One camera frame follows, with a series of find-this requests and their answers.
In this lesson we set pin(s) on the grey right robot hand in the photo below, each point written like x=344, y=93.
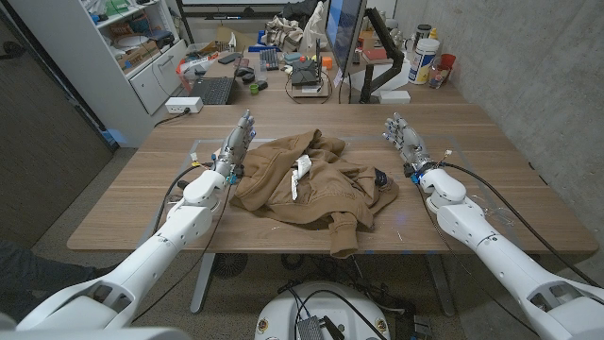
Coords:
x=411, y=144

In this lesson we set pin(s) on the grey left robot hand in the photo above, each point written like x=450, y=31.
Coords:
x=234, y=146

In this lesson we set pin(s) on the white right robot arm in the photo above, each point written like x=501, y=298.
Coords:
x=500, y=255

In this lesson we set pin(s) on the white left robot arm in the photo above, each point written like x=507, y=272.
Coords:
x=156, y=250

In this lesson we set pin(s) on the white flat box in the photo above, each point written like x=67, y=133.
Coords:
x=394, y=96

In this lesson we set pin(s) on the brown jacket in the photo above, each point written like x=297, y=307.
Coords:
x=325, y=193

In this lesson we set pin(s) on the black laptop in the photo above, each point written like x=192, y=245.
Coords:
x=213, y=90

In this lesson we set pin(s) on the white power strip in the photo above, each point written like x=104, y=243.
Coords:
x=183, y=104

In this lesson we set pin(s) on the clear glass jar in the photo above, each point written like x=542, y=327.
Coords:
x=436, y=75

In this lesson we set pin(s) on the black computer mouse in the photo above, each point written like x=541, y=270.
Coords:
x=244, y=71

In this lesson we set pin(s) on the red cup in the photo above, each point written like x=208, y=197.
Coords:
x=448, y=62

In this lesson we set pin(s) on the black keyboard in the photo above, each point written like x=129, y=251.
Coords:
x=269, y=59

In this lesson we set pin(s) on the black router with antennas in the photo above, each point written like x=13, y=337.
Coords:
x=304, y=73

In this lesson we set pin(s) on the orange cube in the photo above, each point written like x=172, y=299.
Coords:
x=327, y=62

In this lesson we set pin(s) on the pile of beige clothes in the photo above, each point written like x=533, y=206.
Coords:
x=284, y=33

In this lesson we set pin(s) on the computer monitor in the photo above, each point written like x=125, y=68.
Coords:
x=344, y=28

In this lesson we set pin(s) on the grey table leg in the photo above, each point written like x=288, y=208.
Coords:
x=203, y=283
x=441, y=283

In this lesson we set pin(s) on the white shelf cabinet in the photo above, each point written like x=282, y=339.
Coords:
x=113, y=61

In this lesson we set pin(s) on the white robot torso base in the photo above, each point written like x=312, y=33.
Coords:
x=321, y=314

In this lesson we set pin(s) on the person leg with dark shoe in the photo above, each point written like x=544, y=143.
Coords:
x=42, y=278

